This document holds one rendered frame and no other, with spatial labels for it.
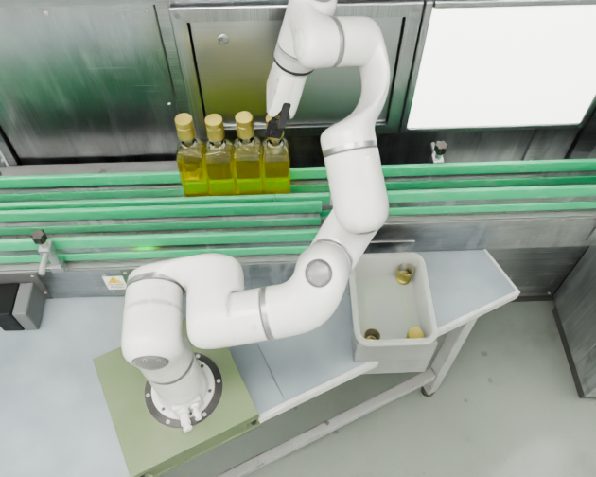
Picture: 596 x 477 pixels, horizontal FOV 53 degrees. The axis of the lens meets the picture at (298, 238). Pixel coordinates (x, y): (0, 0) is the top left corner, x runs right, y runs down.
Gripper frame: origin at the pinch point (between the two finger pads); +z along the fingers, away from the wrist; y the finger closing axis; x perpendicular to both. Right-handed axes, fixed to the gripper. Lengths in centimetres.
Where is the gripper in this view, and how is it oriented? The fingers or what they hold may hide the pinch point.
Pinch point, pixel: (274, 121)
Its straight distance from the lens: 117.0
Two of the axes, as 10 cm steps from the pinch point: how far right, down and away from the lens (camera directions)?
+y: 0.4, 8.3, -5.6
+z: -2.6, 5.5, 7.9
